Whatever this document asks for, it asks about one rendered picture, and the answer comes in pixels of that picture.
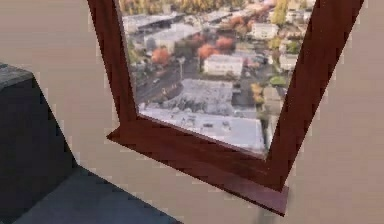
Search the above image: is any red-brown framed window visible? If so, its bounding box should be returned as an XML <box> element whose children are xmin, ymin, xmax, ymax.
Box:
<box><xmin>87</xmin><ymin>0</ymin><xmax>366</xmax><ymax>217</ymax></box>

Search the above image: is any dark grey cabinet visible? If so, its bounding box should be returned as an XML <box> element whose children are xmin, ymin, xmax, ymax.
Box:
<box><xmin>0</xmin><ymin>63</ymin><xmax>79</xmax><ymax>224</ymax></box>

